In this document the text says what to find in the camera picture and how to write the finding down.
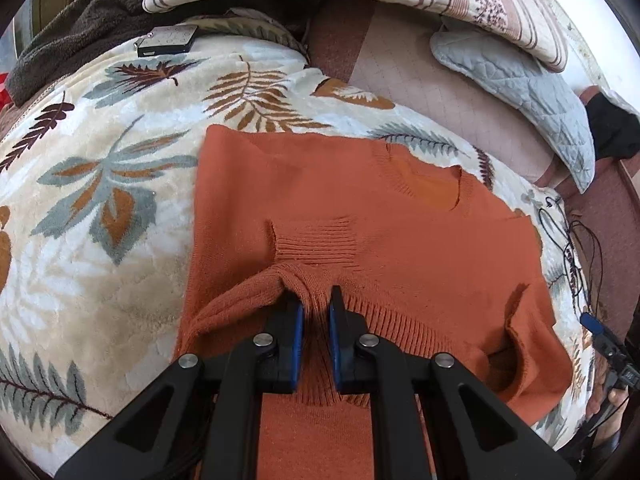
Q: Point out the leaf print fleece blanket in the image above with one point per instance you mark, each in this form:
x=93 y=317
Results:
x=100 y=260

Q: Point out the dark cloth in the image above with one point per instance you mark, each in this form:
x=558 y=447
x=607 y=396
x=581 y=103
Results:
x=615 y=125

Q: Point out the small black box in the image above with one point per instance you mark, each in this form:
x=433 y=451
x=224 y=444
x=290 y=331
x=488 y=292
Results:
x=167 y=40

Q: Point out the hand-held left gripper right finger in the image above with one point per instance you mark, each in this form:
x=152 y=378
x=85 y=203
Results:
x=336 y=345

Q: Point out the beige quilted sofa cover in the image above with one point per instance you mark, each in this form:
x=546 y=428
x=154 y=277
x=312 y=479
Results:
x=450 y=105

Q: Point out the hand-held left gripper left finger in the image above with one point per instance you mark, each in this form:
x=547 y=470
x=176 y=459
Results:
x=298 y=342

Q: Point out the dark brown fleece blanket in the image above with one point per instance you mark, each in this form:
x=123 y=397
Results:
x=75 y=25

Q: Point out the red cloth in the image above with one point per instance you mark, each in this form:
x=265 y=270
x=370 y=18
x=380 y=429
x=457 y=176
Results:
x=4 y=91

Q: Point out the maroon fabric sofa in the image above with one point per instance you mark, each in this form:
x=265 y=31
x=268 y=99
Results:
x=335 y=40

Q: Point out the grey quilted pillow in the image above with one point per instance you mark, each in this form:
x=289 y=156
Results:
x=525 y=85

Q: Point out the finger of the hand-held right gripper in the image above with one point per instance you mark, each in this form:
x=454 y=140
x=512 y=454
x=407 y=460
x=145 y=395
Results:
x=593 y=323

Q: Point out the orange knit sweater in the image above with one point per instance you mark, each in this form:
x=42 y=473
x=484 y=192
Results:
x=400 y=240

